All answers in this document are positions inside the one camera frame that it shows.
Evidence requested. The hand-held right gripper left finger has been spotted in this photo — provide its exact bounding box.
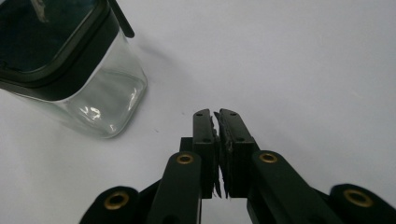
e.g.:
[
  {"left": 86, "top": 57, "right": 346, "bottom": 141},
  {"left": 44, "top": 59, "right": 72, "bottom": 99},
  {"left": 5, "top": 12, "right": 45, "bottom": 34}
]
[{"left": 179, "top": 108, "right": 222, "bottom": 200}]

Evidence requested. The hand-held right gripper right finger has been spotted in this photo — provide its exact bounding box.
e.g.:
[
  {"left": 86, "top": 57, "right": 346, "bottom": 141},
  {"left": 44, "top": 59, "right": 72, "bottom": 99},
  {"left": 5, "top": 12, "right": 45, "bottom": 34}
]
[{"left": 214, "top": 107, "right": 261, "bottom": 199}]

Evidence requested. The clear jar with black lid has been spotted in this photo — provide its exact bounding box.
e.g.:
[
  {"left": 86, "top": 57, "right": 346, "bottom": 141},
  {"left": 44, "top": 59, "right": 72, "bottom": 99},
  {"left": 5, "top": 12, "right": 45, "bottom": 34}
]
[{"left": 0, "top": 0, "right": 149, "bottom": 140}]

